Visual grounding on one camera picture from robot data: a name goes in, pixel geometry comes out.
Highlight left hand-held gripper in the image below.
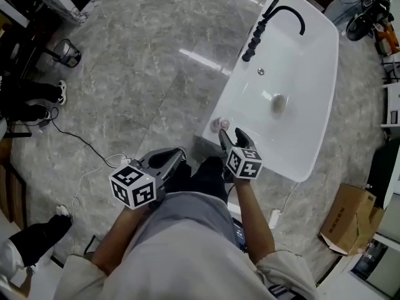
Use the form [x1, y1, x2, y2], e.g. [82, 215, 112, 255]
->
[108, 147, 188, 211]

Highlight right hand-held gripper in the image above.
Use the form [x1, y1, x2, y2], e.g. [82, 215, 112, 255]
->
[217, 127, 263, 184]

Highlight pink plastic bottle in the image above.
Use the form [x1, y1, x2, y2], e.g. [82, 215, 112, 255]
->
[209, 116, 231, 134]

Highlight white bathtub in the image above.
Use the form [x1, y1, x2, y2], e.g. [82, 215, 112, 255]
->
[201, 0, 340, 184]

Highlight person's left forearm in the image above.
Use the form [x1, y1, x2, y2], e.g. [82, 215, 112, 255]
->
[90, 202, 151, 277]

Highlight person's right forearm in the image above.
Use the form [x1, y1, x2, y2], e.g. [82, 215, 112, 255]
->
[234, 177, 276, 264]

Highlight person's black trousers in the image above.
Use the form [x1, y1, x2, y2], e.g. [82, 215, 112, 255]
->
[163, 156, 229, 204]

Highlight black belt-worn device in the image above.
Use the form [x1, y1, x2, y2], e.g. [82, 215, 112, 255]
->
[231, 217, 248, 253]

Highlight person's grey shirt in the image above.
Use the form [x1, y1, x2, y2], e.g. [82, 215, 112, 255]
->
[52, 191, 320, 300]

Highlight brown cardboard box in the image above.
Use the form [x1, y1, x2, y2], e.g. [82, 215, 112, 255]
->
[318, 183, 386, 257]

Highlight black hand shower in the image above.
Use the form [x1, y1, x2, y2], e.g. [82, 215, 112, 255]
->
[261, 0, 280, 20]

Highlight black faucet spout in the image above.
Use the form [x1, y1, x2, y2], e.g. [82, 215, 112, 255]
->
[265, 5, 306, 37]

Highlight black mesh waste bin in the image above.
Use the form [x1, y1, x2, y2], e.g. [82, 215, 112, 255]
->
[51, 38, 83, 69]

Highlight white-rimmed black oval panel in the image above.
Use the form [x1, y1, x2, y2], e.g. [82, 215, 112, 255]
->
[365, 137, 400, 211]

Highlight white low cabinet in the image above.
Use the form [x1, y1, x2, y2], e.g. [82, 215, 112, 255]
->
[380, 82, 400, 128]

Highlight black round device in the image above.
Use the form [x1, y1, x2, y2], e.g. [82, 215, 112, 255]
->
[344, 0, 395, 42]

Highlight marble pattern cabinet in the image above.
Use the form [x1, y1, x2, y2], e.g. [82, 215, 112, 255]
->
[32, 0, 104, 26]

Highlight black power cable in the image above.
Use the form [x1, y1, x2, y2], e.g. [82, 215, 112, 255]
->
[49, 106, 123, 164]

